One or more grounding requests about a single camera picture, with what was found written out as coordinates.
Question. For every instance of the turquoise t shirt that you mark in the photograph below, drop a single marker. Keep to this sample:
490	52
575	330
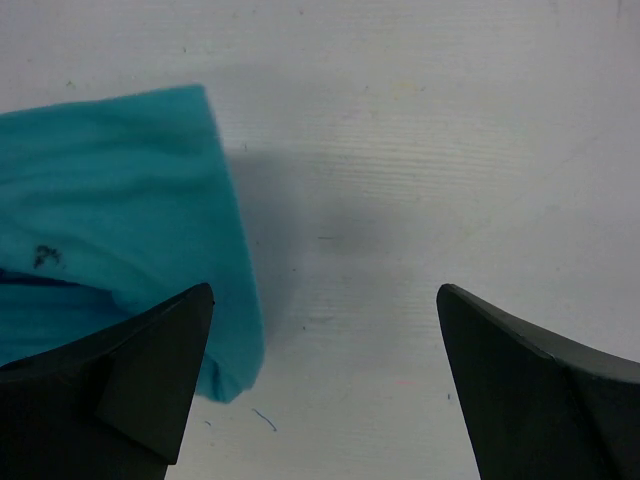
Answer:
109	208

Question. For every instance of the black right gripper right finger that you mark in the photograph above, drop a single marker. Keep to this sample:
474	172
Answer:
538	405

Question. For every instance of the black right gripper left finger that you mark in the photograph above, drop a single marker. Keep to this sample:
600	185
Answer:
111	405

